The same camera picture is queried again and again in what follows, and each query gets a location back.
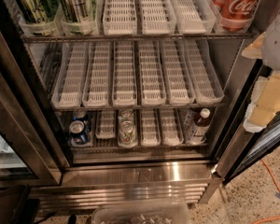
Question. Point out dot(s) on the left green tall can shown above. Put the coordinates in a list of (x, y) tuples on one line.
[(38, 17)]

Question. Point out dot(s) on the stainless steel fridge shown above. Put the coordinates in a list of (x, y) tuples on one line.
[(93, 180)]

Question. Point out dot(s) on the bottom wire shelf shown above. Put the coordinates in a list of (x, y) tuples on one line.
[(114, 148)]

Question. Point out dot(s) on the open fridge door right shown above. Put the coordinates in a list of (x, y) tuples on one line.
[(237, 149)]

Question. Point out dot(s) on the right green tall can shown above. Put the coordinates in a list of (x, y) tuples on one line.
[(79, 16)]

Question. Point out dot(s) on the shelf empty tray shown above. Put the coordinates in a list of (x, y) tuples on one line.
[(170, 127), (105, 125), (150, 134)]

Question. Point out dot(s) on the shelf clear tray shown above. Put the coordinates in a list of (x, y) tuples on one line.
[(151, 80), (120, 17), (176, 76), (202, 72), (124, 91), (70, 81), (193, 16), (157, 17), (97, 81)]

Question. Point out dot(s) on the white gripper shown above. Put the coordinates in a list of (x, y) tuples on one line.
[(277, 44)]

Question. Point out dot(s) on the clear plastic bin on floor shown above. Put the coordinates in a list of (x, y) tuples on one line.
[(143, 212)]

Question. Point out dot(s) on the front blue pepsi can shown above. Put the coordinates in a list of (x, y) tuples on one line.
[(78, 133)]

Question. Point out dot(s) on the brown tea bottle white cap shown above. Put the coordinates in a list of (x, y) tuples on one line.
[(199, 125)]

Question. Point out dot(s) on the wire shelf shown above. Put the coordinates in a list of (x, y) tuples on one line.
[(114, 148), (116, 107), (113, 38)]

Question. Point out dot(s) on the adjacent fridge glass door left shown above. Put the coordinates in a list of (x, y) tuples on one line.
[(21, 135)]

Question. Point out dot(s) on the blue pepsi can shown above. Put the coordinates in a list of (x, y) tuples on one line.
[(78, 133), (83, 116)]

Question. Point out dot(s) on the top wire shelf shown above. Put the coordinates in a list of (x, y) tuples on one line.
[(113, 38)]

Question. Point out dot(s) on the green tall can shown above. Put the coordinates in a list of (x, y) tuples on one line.
[(79, 16), (38, 17)]

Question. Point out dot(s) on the rear blue pepsi can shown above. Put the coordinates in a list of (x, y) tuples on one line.
[(83, 116)]

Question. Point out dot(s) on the middle wire shelf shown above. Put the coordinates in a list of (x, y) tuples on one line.
[(116, 107)]

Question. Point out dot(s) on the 7up can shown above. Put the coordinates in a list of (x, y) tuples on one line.
[(126, 114), (127, 134)]

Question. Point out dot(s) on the front red coca-cola can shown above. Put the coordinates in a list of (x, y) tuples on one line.
[(236, 13)]

